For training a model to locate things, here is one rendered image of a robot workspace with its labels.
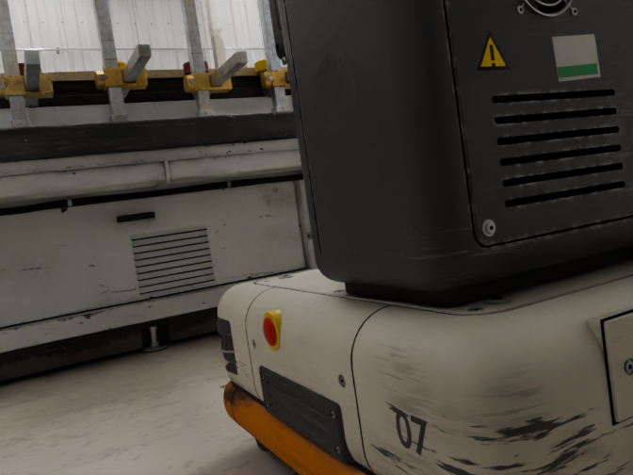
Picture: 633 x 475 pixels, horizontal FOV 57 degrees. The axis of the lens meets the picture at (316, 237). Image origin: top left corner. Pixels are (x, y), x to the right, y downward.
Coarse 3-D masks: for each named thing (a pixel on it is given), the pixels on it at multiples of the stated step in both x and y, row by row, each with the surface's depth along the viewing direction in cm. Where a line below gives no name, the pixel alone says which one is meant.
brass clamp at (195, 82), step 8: (184, 80) 173; (192, 80) 170; (200, 80) 171; (208, 80) 173; (184, 88) 174; (192, 88) 171; (200, 88) 171; (208, 88) 173; (216, 88) 174; (224, 88) 175
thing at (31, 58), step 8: (24, 56) 129; (32, 56) 130; (24, 64) 134; (32, 64) 130; (40, 64) 131; (24, 72) 140; (32, 72) 136; (24, 80) 148; (32, 80) 142; (32, 88) 149; (32, 104) 166
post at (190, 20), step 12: (180, 0) 173; (192, 0) 172; (192, 12) 172; (192, 24) 171; (192, 36) 171; (192, 48) 171; (192, 60) 171; (192, 72) 173; (204, 72) 173; (204, 96) 173; (204, 108) 173
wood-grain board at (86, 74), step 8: (48, 72) 173; (56, 72) 173; (64, 72) 174; (72, 72) 175; (80, 72) 177; (88, 72) 178; (152, 72) 186; (160, 72) 187; (168, 72) 188; (176, 72) 190; (240, 72) 200; (248, 72) 201; (56, 80) 173; (64, 80) 174; (72, 80) 176; (80, 80) 177; (88, 80) 178
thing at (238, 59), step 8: (232, 56) 154; (240, 56) 152; (224, 64) 160; (232, 64) 155; (240, 64) 153; (216, 72) 167; (224, 72) 161; (232, 72) 160; (216, 80) 168; (224, 80) 168
